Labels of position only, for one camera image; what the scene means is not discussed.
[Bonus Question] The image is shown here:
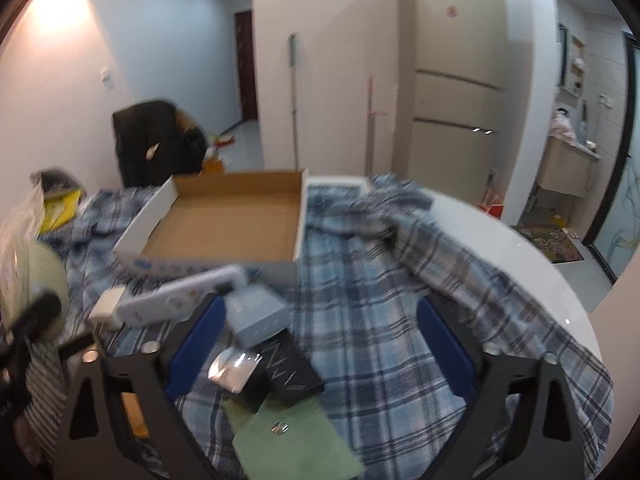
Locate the black box silver lid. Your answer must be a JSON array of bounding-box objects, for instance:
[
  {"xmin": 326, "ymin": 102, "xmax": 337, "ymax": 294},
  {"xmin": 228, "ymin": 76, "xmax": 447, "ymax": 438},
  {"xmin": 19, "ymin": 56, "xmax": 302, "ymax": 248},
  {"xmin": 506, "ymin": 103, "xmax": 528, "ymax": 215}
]
[{"xmin": 207, "ymin": 347, "xmax": 271, "ymax": 413}]

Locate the white AUX remote control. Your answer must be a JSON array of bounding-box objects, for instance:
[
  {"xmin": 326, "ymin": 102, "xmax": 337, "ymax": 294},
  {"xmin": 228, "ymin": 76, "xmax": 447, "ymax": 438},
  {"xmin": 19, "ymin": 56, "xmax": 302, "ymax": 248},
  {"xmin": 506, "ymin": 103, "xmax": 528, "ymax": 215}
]
[{"xmin": 115, "ymin": 264, "xmax": 250, "ymax": 327}]

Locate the grey rectangular box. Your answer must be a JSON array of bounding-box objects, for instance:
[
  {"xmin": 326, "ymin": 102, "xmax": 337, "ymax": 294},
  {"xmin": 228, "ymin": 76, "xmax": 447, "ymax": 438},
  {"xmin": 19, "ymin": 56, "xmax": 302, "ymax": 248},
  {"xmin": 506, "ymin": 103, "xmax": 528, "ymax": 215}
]
[{"xmin": 224, "ymin": 283, "xmax": 292, "ymax": 348}]

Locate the green envelope pouch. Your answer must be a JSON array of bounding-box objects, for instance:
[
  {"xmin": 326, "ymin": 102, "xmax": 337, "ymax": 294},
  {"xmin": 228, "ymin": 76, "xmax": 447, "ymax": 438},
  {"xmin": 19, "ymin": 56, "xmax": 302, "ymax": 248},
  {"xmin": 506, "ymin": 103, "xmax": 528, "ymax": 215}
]
[{"xmin": 224, "ymin": 394, "xmax": 364, "ymax": 480}]

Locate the black UNNY box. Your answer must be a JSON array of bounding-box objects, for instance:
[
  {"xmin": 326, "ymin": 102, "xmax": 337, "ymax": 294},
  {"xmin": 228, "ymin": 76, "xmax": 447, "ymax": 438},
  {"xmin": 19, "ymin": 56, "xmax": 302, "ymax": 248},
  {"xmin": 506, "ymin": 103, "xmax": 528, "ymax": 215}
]
[{"xmin": 253, "ymin": 330, "xmax": 324, "ymax": 405}]

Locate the round cream bear tin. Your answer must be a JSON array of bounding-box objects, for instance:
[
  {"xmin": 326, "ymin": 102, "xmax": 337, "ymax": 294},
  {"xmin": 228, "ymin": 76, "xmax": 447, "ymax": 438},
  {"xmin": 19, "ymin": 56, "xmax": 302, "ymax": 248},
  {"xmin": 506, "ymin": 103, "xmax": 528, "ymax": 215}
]
[{"xmin": 1, "ymin": 238, "xmax": 70, "ymax": 341}]

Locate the white power adapter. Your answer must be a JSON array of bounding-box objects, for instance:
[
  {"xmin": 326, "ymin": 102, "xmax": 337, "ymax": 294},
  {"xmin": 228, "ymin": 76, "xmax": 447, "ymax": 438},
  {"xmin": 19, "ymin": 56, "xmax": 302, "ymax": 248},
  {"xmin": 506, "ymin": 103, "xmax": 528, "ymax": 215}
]
[{"xmin": 88, "ymin": 286, "xmax": 127, "ymax": 330}]

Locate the striped grey cloth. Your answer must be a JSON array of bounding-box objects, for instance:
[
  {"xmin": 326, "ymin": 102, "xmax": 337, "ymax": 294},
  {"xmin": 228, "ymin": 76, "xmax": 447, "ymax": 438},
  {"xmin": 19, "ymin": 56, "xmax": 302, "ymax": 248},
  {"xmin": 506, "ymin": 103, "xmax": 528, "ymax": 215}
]
[{"xmin": 25, "ymin": 342, "xmax": 67, "ymax": 464}]

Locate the white plastic bag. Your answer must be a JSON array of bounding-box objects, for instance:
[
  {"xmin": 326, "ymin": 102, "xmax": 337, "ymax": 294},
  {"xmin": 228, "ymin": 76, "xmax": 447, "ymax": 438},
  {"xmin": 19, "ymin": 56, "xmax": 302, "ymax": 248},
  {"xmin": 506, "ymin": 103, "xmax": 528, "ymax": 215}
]
[{"xmin": 1, "ymin": 184, "xmax": 44, "ymax": 281}]

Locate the yellow box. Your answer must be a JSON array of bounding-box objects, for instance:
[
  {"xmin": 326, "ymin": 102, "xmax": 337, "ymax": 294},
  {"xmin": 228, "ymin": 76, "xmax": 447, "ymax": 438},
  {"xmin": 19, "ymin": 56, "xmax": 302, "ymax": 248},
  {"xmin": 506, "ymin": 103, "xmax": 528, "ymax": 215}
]
[{"xmin": 40, "ymin": 188, "xmax": 84, "ymax": 234}]

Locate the blue plaid shirt cloth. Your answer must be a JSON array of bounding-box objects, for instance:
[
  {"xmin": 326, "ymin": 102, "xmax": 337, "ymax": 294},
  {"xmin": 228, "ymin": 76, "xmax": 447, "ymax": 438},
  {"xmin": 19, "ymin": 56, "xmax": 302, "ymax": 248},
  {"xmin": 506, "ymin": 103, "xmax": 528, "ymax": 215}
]
[{"xmin": 41, "ymin": 176, "xmax": 614, "ymax": 479}]

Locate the patterned floor mat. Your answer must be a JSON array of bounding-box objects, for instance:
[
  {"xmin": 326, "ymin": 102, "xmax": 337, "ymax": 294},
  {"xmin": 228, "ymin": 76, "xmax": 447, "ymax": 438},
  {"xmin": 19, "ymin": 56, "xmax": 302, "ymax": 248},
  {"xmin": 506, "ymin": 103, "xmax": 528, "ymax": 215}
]
[{"xmin": 516, "ymin": 226, "xmax": 584, "ymax": 264}]

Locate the cardboard tray box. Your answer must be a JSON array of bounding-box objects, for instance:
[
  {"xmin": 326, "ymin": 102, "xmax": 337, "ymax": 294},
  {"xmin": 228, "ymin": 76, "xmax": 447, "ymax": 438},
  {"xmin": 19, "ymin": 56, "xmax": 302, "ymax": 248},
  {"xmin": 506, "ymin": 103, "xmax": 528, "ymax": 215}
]
[{"xmin": 114, "ymin": 170, "xmax": 308, "ymax": 288}]

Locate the black framed glass door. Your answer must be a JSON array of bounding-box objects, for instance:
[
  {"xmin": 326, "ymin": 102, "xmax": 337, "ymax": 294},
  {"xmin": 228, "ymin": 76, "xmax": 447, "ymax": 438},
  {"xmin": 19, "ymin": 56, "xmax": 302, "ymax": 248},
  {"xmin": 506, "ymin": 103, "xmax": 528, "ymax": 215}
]
[{"xmin": 585, "ymin": 32, "xmax": 639, "ymax": 284}]

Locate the red gift bag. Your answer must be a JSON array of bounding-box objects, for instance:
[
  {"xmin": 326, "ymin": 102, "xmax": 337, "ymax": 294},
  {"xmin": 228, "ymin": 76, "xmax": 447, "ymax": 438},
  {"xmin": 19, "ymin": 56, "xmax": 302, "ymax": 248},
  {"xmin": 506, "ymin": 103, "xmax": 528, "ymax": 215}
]
[{"xmin": 478, "ymin": 188, "xmax": 504, "ymax": 220}]

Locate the black jacket on chair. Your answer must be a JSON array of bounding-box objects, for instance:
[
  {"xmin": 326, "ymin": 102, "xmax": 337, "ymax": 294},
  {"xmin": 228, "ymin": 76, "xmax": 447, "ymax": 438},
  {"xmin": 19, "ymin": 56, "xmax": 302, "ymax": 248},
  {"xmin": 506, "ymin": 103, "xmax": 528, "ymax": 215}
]
[{"xmin": 112, "ymin": 100, "xmax": 209, "ymax": 188}]

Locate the bathroom vanity cabinet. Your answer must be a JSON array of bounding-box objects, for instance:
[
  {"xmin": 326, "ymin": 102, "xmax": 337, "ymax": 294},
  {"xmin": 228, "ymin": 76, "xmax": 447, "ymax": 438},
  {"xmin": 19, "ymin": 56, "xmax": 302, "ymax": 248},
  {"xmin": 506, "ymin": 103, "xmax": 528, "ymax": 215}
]
[{"xmin": 536, "ymin": 136, "xmax": 601, "ymax": 198}]

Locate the dark brown door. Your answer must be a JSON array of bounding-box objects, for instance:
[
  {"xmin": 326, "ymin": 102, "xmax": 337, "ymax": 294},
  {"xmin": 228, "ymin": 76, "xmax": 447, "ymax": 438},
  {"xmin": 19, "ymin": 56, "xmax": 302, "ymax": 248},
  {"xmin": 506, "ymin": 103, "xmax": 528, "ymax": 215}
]
[{"xmin": 234, "ymin": 10, "xmax": 258, "ymax": 122}]

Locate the pink broom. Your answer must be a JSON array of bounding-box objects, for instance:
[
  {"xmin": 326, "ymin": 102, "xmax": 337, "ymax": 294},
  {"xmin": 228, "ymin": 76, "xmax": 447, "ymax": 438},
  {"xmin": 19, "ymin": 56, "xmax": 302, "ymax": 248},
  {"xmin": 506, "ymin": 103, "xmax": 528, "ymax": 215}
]
[{"xmin": 364, "ymin": 75, "xmax": 387, "ymax": 177}]

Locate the beige refrigerator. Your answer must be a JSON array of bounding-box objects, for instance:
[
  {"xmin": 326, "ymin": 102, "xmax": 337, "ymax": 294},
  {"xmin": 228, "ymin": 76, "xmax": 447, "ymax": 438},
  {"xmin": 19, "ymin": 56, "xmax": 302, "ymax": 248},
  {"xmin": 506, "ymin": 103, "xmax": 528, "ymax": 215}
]
[{"xmin": 392, "ymin": 0, "xmax": 508, "ymax": 205}]

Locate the white wall switch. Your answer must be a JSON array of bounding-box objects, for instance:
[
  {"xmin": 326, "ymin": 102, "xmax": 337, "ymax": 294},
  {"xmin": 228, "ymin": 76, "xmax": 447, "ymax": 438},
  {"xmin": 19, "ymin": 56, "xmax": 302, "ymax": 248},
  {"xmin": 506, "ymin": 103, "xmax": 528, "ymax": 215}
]
[{"xmin": 100, "ymin": 67, "xmax": 114, "ymax": 90}]

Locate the green handled mop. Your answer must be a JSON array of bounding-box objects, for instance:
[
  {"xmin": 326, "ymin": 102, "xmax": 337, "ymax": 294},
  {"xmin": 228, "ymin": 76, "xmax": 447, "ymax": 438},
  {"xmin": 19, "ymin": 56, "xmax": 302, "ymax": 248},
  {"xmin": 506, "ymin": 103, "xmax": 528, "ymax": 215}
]
[{"xmin": 288, "ymin": 32, "xmax": 300, "ymax": 170}]

